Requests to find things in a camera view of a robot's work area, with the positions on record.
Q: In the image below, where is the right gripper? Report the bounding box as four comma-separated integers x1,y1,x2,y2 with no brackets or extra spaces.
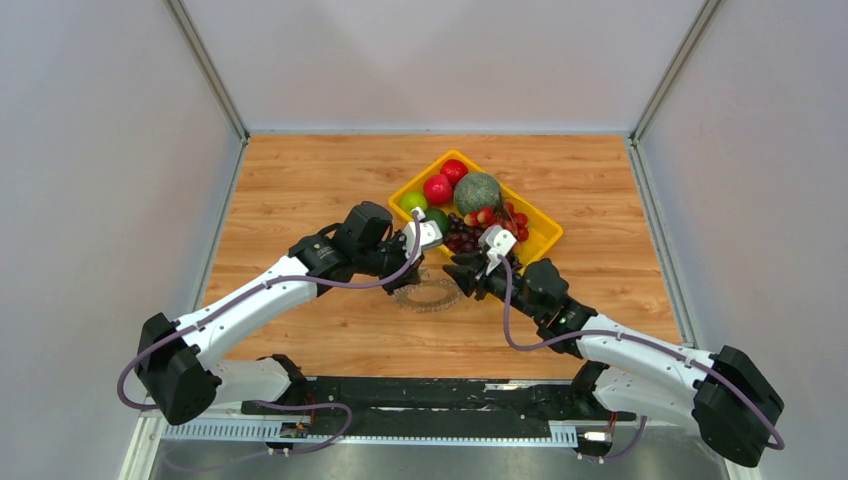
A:
442,249,543,323

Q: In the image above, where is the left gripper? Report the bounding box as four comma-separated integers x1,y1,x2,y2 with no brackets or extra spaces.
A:
356,230,425,297

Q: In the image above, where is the keyring chain with green tag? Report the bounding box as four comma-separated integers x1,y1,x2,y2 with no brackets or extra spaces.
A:
393,268,464,315

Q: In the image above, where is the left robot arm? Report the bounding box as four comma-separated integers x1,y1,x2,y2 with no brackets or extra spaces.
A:
118,202,442,425

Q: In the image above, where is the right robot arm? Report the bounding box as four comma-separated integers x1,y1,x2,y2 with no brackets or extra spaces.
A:
443,254,786,468

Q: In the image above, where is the purple grape bunch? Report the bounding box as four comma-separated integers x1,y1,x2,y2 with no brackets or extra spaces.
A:
444,212,484,254

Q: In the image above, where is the light green apple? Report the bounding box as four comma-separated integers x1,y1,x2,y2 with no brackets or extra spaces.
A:
399,191,428,214

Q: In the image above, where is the dark green lime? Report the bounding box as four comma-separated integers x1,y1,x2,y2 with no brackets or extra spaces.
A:
425,208,451,236

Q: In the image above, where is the green netted melon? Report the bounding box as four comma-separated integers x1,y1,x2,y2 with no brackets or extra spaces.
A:
453,172,502,215

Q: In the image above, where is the red apple near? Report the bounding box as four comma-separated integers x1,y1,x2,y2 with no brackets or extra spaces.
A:
422,174,454,206

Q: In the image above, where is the red apple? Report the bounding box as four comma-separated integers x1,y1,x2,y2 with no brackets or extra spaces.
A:
440,158,469,187
422,174,454,206

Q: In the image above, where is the red apple far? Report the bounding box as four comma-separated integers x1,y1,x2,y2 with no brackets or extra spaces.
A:
440,158,469,187

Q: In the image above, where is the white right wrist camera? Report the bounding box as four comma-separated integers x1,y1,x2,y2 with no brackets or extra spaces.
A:
478,225,517,276

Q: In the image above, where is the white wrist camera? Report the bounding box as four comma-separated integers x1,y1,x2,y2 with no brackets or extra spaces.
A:
478,225,517,276
402,207,443,257

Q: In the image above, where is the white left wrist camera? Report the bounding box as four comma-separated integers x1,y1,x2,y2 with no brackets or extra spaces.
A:
402,207,443,257

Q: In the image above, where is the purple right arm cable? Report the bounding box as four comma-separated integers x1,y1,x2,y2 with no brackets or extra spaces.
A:
500,255,786,452

